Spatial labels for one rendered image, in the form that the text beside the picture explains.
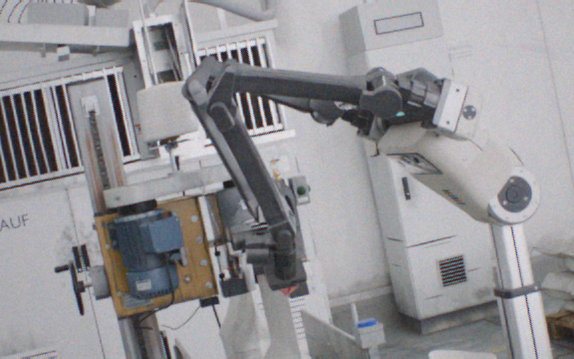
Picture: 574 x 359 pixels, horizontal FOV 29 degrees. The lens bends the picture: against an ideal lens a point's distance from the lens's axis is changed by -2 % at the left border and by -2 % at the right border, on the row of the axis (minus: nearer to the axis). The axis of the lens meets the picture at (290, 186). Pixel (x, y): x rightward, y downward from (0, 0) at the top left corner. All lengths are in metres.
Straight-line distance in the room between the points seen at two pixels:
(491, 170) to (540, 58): 5.37
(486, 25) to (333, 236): 1.87
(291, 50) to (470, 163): 3.92
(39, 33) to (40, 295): 1.43
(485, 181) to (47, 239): 3.69
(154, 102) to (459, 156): 0.95
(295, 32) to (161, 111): 3.45
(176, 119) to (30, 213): 2.99
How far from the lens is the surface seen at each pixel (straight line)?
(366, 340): 3.45
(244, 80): 2.57
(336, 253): 7.69
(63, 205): 6.15
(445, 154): 2.77
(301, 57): 6.63
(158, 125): 3.25
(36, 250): 6.17
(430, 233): 7.23
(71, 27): 5.85
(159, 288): 3.26
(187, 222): 3.46
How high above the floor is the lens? 1.49
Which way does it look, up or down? 3 degrees down
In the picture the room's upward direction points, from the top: 12 degrees counter-clockwise
